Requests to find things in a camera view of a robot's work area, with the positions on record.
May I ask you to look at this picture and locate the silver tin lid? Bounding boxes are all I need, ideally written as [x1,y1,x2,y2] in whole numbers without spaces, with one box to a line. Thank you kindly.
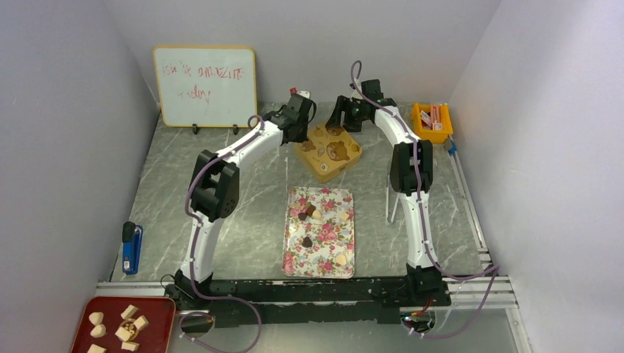
[294,124,363,177]

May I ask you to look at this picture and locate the gold chocolate tin box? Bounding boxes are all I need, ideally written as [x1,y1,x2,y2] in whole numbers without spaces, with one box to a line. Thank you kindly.
[297,155,361,183]

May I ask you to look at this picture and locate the metal tongs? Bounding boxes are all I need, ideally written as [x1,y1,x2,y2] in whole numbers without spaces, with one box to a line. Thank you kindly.
[385,174,399,224]

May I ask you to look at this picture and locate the floral rectangular tray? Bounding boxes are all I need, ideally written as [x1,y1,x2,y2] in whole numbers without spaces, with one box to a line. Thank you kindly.
[282,187,355,279]

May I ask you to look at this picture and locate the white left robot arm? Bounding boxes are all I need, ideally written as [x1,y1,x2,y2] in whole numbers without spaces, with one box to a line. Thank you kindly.
[174,90,316,309]

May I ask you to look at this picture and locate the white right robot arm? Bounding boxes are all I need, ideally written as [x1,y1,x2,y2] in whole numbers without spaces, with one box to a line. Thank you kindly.
[326,78,442,305]

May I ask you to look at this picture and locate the dark chocolate lower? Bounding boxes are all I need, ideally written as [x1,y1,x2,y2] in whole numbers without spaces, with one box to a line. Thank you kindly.
[302,237,313,249]

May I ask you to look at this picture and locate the white heart chocolate bottom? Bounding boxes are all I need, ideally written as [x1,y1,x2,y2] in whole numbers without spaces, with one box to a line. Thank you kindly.
[335,254,347,266]

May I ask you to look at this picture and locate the orange parts bin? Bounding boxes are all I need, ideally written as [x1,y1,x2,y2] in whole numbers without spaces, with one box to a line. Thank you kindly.
[411,103,453,144]

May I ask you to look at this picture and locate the whiteboard with red writing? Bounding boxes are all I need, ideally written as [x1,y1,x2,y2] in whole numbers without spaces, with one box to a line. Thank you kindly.
[152,46,258,128]

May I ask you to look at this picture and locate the blue black stapler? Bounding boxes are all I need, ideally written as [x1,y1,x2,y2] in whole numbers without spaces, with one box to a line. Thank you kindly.
[121,221,143,275]

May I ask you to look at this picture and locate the red tray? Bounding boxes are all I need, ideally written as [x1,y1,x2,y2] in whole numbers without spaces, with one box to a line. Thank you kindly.
[71,296,176,352]

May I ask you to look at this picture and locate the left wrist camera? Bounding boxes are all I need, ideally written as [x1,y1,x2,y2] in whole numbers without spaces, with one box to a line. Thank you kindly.
[289,87,311,99]

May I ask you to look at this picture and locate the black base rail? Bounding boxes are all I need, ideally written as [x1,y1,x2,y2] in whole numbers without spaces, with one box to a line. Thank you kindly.
[163,274,451,328]

